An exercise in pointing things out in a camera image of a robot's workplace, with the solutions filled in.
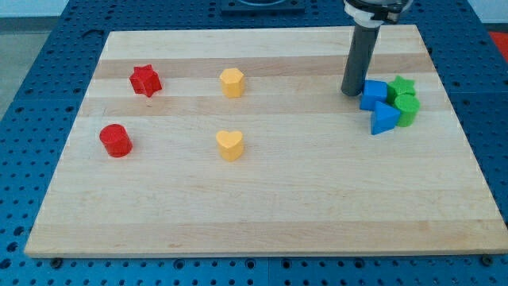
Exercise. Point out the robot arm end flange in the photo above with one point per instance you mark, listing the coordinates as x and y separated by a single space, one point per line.
373 13

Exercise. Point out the red star block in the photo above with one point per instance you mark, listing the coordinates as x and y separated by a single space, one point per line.
145 80

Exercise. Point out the green star block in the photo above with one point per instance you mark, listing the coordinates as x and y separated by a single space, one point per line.
400 86

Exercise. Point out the wooden board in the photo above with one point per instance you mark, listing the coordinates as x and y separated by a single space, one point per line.
312 180

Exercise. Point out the yellow heart block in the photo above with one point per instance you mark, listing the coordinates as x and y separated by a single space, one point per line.
230 144

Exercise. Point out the yellow hexagon block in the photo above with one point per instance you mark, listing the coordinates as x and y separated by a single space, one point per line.
232 83

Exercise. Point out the blue cube block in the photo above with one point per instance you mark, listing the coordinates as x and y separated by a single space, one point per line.
374 91

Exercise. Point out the blue triangle block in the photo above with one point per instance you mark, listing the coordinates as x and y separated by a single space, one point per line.
383 118

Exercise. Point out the red cylinder block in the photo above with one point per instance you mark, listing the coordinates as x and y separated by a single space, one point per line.
115 140

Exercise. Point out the grey cylindrical pointer rod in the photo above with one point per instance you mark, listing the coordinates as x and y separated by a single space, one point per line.
359 58

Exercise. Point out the green cylinder block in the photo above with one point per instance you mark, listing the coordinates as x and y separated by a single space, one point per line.
408 106

